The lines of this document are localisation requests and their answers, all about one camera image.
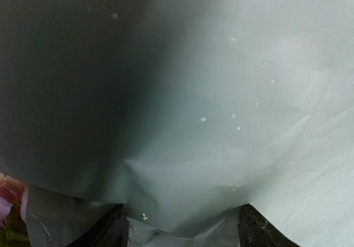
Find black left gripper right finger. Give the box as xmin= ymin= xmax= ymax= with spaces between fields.
xmin=238 ymin=204 xmax=299 ymax=247

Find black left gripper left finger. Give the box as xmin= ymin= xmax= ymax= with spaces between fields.
xmin=67 ymin=204 xmax=129 ymax=247

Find pale pink rose stem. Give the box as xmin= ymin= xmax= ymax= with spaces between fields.
xmin=0 ymin=174 xmax=30 ymax=247

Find green wrapping paper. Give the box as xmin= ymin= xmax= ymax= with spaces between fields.
xmin=1 ymin=0 xmax=353 ymax=246

